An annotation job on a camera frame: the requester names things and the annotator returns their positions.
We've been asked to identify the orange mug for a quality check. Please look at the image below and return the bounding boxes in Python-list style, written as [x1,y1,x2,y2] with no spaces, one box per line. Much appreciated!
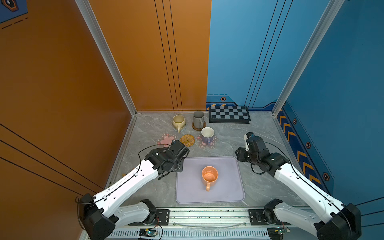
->
[202,166,219,192]

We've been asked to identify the lilac plastic tray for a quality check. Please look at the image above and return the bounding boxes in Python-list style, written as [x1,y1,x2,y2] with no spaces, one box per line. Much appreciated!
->
[176,157,245,204]

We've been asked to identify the pink flower silicone coaster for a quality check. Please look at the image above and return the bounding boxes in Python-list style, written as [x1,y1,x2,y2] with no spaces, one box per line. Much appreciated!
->
[197,135,218,148]

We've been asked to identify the right green circuit board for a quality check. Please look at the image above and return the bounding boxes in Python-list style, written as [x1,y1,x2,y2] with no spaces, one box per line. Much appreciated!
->
[267,227,291,240]

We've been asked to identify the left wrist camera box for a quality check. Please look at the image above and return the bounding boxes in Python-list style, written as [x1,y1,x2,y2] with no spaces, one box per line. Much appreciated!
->
[170,140,190,160]

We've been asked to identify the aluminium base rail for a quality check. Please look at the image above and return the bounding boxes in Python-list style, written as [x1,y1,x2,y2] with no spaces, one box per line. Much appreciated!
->
[108,207,317,240]

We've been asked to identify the black chessboard box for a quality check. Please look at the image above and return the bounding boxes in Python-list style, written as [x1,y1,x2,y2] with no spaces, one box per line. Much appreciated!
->
[209,105,251,124]

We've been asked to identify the beige yellow mug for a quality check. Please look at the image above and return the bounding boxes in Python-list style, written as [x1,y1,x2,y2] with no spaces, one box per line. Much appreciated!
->
[172,115,186,126]

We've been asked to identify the blue woven round coaster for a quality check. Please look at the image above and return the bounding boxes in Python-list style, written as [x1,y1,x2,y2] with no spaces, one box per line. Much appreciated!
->
[174,125,186,133]

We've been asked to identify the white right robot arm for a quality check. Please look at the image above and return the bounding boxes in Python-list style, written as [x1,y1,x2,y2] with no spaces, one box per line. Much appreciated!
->
[236,148,362,240]

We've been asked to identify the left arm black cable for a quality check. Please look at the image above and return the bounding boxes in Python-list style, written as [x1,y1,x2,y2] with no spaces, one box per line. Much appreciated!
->
[76,143,172,232]

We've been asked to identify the left green circuit board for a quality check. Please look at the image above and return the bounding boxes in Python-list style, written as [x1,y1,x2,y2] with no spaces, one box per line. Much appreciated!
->
[138,229,159,239]

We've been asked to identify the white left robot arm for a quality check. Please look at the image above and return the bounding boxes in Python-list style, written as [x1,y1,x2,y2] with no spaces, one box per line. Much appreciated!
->
[77,146,190,240]

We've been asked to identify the woven rattan round coaster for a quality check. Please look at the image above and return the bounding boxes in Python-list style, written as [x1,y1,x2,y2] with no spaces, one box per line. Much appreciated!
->
[180,134,196,148]

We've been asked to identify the speckled grey mug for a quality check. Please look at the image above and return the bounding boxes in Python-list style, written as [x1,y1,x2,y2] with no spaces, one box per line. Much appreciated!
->
[193,111,205,130]

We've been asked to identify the green circuit board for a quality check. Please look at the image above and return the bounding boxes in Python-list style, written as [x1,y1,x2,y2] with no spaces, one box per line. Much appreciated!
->
[267,227,291,240]
[138,229,159,239]

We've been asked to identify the lilac mug cream inside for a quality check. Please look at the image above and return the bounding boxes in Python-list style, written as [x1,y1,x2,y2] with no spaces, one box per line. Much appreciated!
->
[201,127,215,145]

